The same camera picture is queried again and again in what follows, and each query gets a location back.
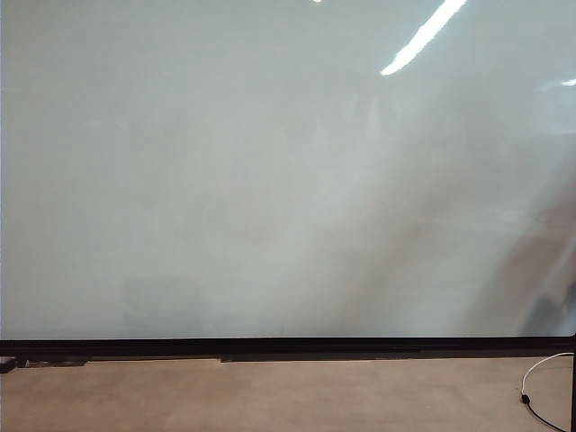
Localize white cable with black plug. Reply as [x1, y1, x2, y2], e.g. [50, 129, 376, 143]
[518, 352, 575, 432]

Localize white glass whiteboard black frame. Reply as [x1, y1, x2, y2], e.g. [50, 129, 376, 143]
[0, 0, 576, 357]

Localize short black pen tray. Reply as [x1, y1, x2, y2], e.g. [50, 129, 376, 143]
[17, 355, 90, 368]

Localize long black pen tray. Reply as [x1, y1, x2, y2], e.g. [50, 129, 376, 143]
[219, 347, 423, 364]

